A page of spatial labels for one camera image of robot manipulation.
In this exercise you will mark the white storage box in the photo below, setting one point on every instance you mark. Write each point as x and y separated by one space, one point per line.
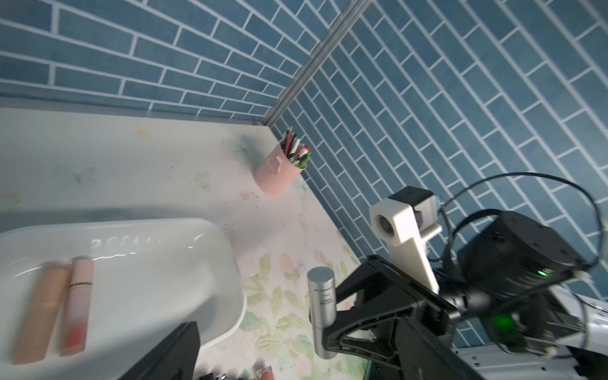
149 277

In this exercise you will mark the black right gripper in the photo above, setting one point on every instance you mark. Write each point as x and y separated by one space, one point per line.
413 328

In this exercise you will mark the red lip gloss tube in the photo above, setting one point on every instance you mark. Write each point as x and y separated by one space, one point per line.
265 373

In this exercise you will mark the pink metal pen bucket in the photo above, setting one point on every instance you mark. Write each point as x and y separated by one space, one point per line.
275 173

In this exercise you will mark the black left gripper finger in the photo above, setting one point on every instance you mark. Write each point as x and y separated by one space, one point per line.
173 358

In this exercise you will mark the pink lip gloss tube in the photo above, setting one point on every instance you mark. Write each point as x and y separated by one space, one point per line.
77 310

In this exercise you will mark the silver lipstick tube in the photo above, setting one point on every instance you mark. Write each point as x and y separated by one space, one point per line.
323 306

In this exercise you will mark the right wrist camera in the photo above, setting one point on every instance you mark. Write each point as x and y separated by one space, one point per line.
406 221

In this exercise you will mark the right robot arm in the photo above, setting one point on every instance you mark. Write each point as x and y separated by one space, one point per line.
508 277

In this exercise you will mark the beige lip gloss tube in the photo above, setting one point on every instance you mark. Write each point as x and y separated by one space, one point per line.
37 329

